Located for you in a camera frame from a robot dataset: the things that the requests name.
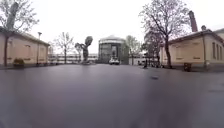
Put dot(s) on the white car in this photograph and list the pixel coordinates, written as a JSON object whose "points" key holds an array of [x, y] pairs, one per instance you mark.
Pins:
{"points": [[114, 61]]}

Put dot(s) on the round dark glass building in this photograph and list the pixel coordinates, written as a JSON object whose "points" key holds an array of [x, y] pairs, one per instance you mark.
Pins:
{"points": [[111, 49]]}

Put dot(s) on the dark tall sculpture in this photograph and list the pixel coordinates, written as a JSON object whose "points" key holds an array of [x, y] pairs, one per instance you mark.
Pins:
{"points": [[86, 50]]}

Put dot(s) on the grey asphalt road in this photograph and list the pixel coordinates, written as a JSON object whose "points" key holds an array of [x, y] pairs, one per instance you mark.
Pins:
{"points": [[110, 100]]}

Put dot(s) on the long low pale building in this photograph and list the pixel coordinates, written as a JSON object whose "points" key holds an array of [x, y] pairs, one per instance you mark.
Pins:
{"points": [[71, 57]]}

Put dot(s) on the manhole cover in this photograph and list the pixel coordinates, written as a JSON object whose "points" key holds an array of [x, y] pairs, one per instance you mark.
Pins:
{"points": [[154, 77]]}

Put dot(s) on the small bare tree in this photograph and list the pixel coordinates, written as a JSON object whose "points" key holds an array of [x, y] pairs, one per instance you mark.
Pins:
{"points": [[65, 45]]}

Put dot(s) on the large bare tree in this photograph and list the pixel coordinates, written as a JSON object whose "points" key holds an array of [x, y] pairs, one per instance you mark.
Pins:
{"points": [[166, 26]]}

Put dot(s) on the dark bin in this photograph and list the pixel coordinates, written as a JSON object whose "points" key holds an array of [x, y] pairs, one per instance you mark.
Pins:
{"points": [[187, 67]]}

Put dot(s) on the lamp pole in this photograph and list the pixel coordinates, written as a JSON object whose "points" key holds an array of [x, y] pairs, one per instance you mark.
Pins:
{"points": [[38, 46]]}

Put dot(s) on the yellow building with brick chimney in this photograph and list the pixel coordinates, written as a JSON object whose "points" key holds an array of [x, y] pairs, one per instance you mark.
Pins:
{"points": [[195, 48]]}

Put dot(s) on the low yellow building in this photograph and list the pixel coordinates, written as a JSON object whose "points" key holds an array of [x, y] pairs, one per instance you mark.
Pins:
{"points": [[23, 48]]}

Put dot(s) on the dark bush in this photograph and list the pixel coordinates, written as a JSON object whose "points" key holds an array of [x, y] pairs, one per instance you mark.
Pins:
{"points": [[18, 62]]}

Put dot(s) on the bare tree with thick trunk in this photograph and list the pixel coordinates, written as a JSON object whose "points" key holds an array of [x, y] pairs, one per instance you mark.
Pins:
{"points": [[10, 20]]}

